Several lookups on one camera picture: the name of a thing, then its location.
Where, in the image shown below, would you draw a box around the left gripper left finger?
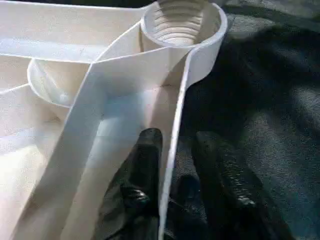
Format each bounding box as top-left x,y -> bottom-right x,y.
99,127 -> 163,240

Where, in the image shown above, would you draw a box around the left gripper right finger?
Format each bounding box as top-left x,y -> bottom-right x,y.
196,131 -> 278,240

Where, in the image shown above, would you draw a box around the white plastic table top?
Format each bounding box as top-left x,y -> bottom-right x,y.
0,0 -> 230,240

